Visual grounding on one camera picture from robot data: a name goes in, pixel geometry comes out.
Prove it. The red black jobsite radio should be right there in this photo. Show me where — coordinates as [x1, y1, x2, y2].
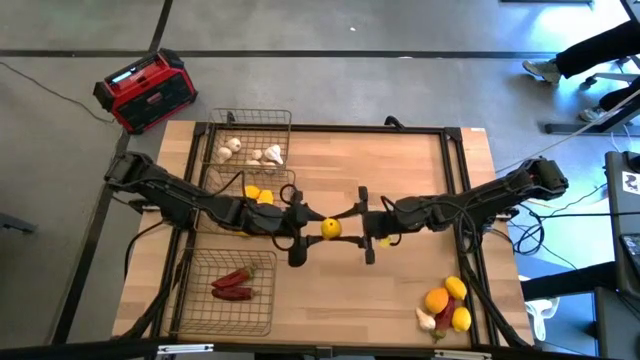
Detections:
[92, 48, 199, 135]

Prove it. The person's leg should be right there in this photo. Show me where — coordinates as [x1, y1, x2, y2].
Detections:
[598, 74, 640, 112]
[555, 19, 640, 80]

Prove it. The silver metal bracket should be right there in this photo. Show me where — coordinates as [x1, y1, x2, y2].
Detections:
[156, 342, 215, 357]
[432, 349, 494, 360]

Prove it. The metal wire basket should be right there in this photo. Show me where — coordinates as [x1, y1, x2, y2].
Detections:
[202, 107, 293, 174]
[194, 167, 297, 237]
[172, 247, 279, 338]

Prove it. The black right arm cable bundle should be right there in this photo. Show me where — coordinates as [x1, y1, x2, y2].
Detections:
[505, 199, 547, 257]

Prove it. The white plastic object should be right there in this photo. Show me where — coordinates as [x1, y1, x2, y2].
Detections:
[519, 273, 562, 342]

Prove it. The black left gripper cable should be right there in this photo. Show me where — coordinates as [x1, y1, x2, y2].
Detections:
[269, 182, 301, 253]

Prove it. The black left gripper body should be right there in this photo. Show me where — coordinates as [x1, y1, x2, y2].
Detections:
[247, 189, 310, 268]

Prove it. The black silver clamp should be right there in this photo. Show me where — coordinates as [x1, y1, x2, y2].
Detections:
[127, 197, 157, 214]

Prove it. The grey chair base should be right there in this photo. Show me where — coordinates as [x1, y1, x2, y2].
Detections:
[582, 57, 640, 90]

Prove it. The orange fruit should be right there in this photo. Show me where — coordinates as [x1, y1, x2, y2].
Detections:
[423, 287, 450, 315]

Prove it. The person's shoe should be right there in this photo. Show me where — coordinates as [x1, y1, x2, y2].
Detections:
[578, 105, 609, 124]
[522, 58, 564, 85]

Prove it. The black metal table frame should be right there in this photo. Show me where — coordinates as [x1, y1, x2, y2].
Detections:
[117, 115, 534, 350]

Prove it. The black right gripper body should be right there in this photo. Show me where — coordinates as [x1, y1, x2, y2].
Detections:
[357, 186, 420, 265]

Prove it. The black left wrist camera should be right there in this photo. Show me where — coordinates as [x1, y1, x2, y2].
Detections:
[260, 205, 294, 234]

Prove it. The black left base cable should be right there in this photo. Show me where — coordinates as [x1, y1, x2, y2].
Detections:
[122, 218, 169, 282]

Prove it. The black side desk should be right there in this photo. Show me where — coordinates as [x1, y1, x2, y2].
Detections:
[592, 149, 640, 360]

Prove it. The black power cable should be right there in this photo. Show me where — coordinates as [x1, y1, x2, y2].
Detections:
[537, 211, 640, 219]

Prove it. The black desk foot bar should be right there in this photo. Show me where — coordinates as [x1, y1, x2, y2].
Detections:
[543, 94, 640, 136]

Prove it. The thin grey floor cable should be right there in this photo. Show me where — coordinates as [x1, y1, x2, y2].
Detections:
[0, 60, 117, 125]

